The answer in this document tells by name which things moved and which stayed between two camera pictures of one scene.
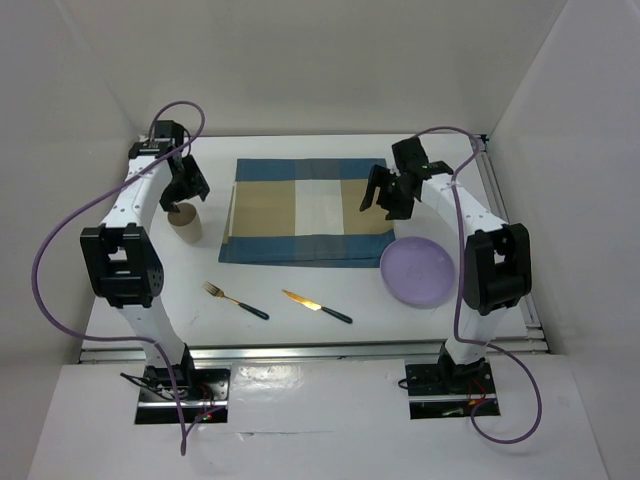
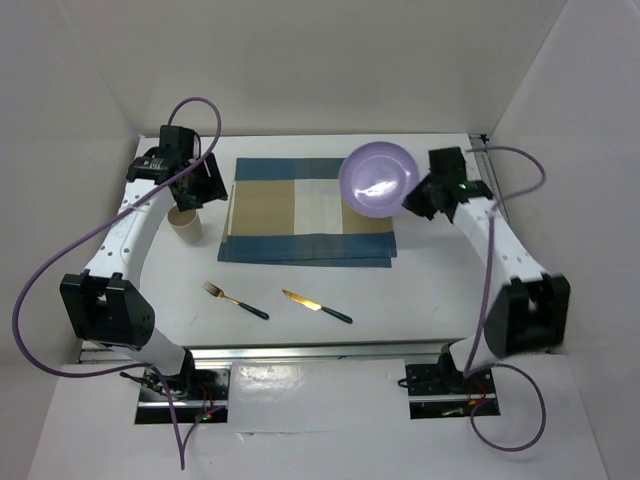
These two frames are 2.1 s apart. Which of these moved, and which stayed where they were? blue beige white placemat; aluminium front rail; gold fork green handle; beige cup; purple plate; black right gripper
Moved: black right gripper; purple plate
Stayed: aluminium front rail; gold fork green handle; beige cup; blue beige white placemat
